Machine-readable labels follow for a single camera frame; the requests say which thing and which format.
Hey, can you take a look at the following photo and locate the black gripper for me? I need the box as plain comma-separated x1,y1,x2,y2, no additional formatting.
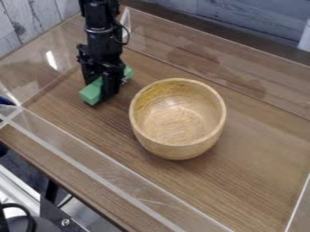
76,28,124,101

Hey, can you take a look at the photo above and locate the green rectangular block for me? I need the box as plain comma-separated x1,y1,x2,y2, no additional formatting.
79,66,134,106

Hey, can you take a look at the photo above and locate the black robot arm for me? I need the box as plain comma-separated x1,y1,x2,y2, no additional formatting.
76,0,127,105

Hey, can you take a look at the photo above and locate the light wooden bowl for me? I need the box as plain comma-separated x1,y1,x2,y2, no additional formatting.
128,78,227,160

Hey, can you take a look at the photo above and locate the black table leg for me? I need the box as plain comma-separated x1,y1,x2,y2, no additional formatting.
46,180,59,204

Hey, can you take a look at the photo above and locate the clear acrylic corner bracket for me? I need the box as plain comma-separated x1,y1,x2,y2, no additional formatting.
120,7,131,44

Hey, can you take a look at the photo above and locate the black metal bracket with screw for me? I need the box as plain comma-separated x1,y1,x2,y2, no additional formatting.
39,198,90,232

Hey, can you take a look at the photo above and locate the black cable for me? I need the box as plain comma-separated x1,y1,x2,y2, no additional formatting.
0,202,38,232

